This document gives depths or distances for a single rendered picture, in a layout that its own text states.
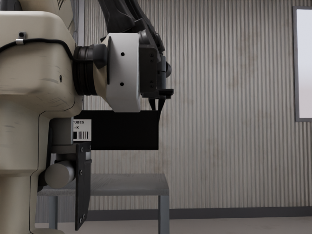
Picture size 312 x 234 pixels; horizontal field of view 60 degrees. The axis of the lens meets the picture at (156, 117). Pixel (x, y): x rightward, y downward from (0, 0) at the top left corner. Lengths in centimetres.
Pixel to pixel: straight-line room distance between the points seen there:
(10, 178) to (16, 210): 5
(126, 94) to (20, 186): 21
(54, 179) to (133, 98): 21
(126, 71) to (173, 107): 292
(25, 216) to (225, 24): 345
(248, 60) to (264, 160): 128
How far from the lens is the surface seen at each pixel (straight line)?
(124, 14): 60
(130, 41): 45
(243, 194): 363
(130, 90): 42
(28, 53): 40
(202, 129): 339
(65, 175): 51
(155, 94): 81
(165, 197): 129
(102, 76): 43
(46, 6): 50
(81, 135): 78
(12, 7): 48
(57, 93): 40
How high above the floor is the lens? 107
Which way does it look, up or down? 3 degrees up
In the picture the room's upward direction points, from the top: straight up
